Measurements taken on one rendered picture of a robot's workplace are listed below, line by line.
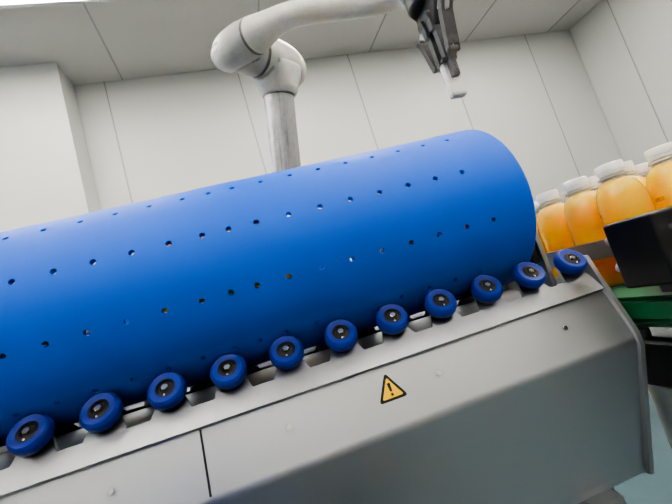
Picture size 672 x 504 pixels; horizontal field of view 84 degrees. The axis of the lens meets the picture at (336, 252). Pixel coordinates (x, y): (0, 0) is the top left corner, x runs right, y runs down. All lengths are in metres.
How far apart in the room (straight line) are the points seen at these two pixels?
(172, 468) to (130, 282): 0.22
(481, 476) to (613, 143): 5.32
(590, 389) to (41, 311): 0.70
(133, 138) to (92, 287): 3.33
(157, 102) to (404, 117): 2.37
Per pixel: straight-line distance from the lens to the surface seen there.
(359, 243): 0.49
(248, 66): 1.28
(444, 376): 0.53
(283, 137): 1.29
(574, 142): 5.31
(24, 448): 0.57
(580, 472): 0.72
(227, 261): 0.47
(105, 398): 0.55
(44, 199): 3.47
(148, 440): 0.53
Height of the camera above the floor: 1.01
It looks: 7 degrees up
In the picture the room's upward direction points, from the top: 17 degrees counter-clockwise
